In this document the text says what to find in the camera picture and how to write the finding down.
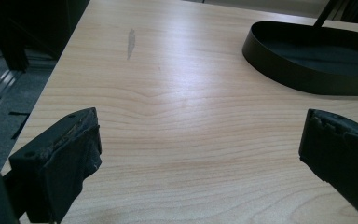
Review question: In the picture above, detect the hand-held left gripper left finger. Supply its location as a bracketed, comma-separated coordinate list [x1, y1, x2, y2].
[8, 106, 103, 224]

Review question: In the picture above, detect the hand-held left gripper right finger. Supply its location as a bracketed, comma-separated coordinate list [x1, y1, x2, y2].
[297, 108, 358, 224]

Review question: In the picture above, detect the black oval tray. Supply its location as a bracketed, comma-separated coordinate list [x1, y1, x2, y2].
[241, 21, 358, 97]

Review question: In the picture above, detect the black metal stand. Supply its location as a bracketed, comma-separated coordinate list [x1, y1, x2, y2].
[312, 0, 358, 28]

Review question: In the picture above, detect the black metal frame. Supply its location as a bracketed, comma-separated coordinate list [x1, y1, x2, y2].
[0, 0, 91, 108]

